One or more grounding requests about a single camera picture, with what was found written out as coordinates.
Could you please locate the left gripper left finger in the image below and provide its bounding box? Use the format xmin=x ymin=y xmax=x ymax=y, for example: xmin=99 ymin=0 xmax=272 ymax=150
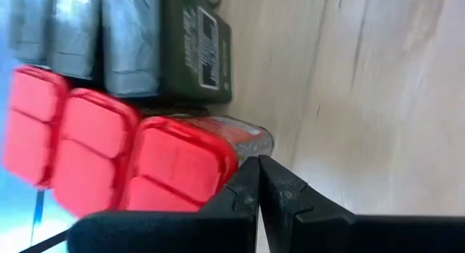
xmin=67 ymin=156 xmax=260 ymax=253

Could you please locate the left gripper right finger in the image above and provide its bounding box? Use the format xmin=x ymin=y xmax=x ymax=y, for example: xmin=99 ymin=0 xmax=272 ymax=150
xmin=259 ymin=155 xmax=465 ymax=253

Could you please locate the red-lidded paprika spice tin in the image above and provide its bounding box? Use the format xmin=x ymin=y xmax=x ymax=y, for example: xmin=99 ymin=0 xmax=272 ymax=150
xmin=50 ymin=87 xmax=142 ymax=218
xmin=119 ymin=116 xmax=275 ymax=214
xmin=2 ymin=65 xmax=70 ymax=189

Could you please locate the black pepper spice tin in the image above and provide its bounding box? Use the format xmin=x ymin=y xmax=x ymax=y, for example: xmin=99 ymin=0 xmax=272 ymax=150
xmin=46 ymin=0 xmax=103 ymax=81
xmin=101 ymin=0 xmax=233 ymax=105
xmin=7 ymin=0 xmax=52 ymax=67

